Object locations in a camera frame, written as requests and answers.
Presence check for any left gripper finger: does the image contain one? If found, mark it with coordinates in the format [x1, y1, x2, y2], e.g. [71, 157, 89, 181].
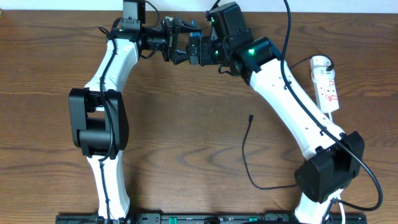
[172, 50, 190, 65]
[178, 19, 202, 34]

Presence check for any blue Galaxy smartphone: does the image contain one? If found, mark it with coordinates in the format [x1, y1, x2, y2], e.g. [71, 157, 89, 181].
[189, 32, 202, 47]

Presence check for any black USB charging cable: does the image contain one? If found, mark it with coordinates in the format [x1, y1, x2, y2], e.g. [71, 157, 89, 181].
[241, 54, 335, 191]

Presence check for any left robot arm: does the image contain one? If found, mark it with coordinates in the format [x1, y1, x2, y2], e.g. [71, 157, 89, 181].
[68, 17, 201, 223]

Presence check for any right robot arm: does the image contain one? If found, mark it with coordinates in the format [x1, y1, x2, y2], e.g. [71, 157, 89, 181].
[187, 36, 364, 223]

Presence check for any white power strip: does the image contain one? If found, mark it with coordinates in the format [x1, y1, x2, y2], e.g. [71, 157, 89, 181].
[311, 67, 340, 113]

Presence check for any white power strip cord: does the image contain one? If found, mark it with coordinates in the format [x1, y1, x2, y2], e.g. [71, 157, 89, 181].
[326, 111, 346, 224]

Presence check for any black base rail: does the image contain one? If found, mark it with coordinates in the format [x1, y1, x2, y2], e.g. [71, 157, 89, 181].
[55, 212, 368, 224]

